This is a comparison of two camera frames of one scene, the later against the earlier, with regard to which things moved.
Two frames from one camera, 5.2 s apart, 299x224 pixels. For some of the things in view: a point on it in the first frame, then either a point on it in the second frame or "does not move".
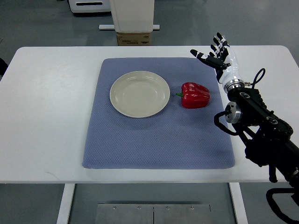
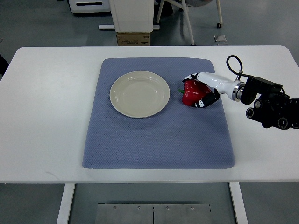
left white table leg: [68, 190] does not move
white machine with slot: [90, 6] does not move
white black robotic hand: [225, 62] → [233, 89]
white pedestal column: [133, 16] does not move
